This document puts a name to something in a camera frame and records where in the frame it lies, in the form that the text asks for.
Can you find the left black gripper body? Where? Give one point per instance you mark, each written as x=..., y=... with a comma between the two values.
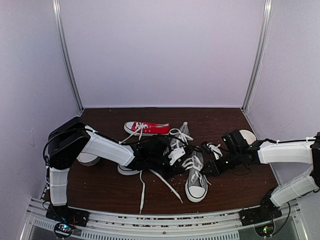
x=155, y=162

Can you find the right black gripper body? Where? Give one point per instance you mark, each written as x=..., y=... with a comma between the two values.
x=234, y=161

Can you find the grey sneaker with laces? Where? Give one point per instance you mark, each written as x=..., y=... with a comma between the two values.
x=181, y=136

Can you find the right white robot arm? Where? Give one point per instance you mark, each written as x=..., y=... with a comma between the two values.
x=244, y=149

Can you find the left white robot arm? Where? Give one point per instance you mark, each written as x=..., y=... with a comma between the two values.
x=65, y=143

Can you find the back red sneaker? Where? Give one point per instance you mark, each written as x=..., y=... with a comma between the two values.
x=145, y=129

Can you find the white fluted bowl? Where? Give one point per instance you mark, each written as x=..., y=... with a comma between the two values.
x=87, y=159

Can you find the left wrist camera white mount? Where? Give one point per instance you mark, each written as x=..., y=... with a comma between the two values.
x=176, y=154

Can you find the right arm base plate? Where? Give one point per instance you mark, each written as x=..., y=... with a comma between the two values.
x=256, y=215

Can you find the front aluminium rail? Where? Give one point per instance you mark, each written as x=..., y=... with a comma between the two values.
x=219, y=225

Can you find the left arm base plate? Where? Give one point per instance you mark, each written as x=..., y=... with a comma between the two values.
x=69, y=215

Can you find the right aluminium frame post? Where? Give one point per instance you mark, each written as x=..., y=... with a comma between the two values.
x=261, y=47

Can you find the aluminium frame post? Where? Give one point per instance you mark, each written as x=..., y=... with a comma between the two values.
x=261, y=47
x=66, y=57

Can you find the left aluminium frame post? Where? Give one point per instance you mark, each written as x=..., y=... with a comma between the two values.
x=66, y=57

